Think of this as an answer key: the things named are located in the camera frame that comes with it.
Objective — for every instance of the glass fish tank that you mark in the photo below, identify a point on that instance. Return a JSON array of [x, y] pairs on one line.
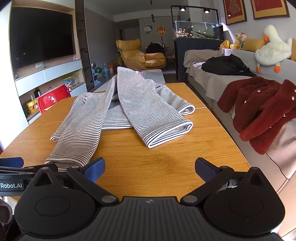
[[198, 30]]

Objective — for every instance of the glass jar with red label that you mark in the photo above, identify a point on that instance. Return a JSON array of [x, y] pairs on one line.
[[140, 73]]

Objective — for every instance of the black white striped pants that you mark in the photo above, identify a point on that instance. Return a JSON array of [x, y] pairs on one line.
[[138, 104]]

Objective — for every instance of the grey sofa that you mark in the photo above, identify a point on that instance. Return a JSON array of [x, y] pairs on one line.
[[268, 74]]

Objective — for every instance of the black fish tank light frame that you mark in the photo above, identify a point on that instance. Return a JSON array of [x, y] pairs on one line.
[[182, 8]]

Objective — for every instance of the beige blanket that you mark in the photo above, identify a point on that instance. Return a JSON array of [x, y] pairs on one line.
[[192, 55]]

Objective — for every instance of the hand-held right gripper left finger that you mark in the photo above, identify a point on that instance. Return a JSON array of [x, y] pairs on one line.
[[94, 168]]

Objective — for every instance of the orange carton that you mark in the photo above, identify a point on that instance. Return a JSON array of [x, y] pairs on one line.
[[111, 69]]

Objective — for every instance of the framed red picture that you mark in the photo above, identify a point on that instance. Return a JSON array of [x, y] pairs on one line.
[[269, 8], [234, 11]]

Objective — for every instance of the white coffee table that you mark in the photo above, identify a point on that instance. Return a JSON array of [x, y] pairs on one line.
[[155, 76]]

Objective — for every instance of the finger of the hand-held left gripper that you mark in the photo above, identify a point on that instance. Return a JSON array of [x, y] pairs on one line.
[[11, 162], [25, 170]]

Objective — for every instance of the black flat television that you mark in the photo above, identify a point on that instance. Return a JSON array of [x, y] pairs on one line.
[[41, 37]]

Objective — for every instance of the black chair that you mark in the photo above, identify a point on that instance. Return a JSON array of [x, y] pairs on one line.
[[154, 48]]

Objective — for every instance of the yellow cushion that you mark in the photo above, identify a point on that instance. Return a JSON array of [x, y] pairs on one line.
[[252, 44]]

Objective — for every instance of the green striped ball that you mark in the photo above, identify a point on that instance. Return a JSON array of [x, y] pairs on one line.
[[98, 71]]

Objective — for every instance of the yellow armchair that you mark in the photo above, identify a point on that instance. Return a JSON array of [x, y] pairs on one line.
[[131, 53]]

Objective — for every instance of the dark fish tank cabinet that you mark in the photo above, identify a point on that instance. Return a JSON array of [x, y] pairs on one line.
[[182, 58]]

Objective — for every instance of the yellow toy truck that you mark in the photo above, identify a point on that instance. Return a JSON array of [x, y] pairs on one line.
[[32, 106]]

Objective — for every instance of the red drum stool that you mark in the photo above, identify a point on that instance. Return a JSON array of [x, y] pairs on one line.
[[53, 97]]

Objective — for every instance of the blue water bottle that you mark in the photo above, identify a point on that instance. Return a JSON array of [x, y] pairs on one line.
[[105, 70]]

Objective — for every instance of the yellow lantern ornament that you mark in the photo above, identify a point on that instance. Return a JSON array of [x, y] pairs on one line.
[[160, 30]]

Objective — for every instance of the yellow duck plush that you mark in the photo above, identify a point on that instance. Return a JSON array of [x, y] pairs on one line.
[[224, 44]]

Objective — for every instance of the clear box with green lid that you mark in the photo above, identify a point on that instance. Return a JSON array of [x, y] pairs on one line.
[[70, 80]]

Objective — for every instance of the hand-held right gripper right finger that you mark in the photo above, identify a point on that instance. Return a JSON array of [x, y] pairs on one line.
[[205, 169]]

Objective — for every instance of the white goose plush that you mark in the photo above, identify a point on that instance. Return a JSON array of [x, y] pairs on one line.
[[272, 51]]

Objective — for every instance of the doll plush toy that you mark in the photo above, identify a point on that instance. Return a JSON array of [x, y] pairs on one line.
[[239, 41]]

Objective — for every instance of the black jacket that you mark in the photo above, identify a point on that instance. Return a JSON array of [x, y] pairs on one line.
[[222, 66]]

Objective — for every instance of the red fuzzy jacket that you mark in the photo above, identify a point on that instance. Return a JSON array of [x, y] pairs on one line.
[[259, 111]]

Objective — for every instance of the wood and grey wall cabinet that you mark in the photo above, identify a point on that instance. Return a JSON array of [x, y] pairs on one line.
[[57, 71]]

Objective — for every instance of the chrome ball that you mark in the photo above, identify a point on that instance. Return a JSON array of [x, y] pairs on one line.
[[93, 65]]

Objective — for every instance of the panda wall clock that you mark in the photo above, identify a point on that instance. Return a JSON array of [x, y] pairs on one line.
[[147, 28]]

